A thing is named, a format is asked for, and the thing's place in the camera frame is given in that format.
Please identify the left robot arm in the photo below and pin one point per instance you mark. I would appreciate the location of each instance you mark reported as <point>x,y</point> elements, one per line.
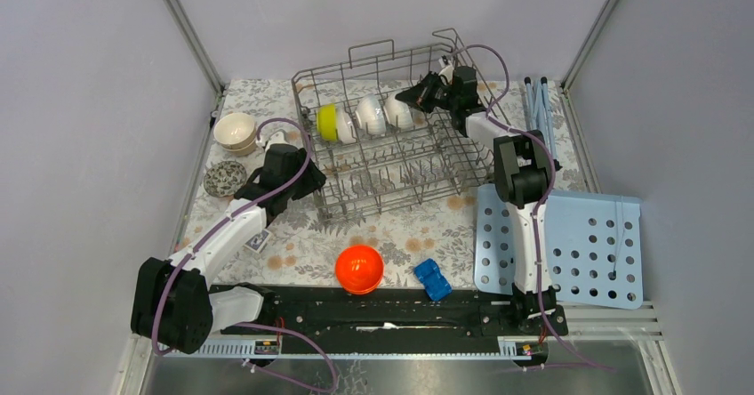
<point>173,304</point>

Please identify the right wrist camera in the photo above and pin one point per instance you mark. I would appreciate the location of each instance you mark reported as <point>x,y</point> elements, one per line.
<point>446,74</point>

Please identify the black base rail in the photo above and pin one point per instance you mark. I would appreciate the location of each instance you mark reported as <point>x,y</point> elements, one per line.
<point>399,322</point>

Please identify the pink patterned bowl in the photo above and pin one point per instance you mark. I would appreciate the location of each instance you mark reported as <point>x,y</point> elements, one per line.
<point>224,179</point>

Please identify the yellow-green bowl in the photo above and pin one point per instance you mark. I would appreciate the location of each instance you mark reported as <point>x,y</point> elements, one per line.
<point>335,124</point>

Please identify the blue folded metal stand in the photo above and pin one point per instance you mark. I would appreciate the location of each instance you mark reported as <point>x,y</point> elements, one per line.
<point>540,113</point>

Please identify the grey wire dish rack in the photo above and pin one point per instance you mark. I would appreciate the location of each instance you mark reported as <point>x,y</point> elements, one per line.
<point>402,167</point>

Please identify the floral patterned table mat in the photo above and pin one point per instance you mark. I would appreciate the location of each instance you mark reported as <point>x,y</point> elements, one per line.
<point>303,250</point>

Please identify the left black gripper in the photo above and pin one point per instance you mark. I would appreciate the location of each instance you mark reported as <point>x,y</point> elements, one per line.
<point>314,179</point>

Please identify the plain beige bowl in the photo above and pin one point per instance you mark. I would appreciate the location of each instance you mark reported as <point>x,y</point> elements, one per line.
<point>243,151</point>

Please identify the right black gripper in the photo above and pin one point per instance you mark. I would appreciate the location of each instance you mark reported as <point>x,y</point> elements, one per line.
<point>420,92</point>

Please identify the beige bowl with leaf pattern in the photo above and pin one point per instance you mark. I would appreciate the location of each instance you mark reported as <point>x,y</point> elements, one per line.
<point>235,131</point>

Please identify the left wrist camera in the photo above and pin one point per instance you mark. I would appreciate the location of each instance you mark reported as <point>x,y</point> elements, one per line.
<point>277,137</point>

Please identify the orange bowl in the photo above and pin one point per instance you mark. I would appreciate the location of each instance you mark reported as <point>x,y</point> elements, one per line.
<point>359,269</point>

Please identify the blue toy car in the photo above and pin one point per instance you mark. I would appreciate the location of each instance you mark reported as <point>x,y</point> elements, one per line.
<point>434,282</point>

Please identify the light blue perforated board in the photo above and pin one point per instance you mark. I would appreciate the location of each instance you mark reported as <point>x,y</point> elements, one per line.
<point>593,247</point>

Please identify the white ribbed bowl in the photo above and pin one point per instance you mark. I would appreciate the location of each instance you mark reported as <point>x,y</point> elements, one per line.
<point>370,116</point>
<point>398,113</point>

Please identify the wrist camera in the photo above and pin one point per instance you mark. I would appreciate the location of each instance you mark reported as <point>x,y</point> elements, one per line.
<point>277,137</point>
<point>446,74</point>

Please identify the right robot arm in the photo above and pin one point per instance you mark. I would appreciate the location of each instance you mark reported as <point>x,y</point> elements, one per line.
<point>523,176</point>

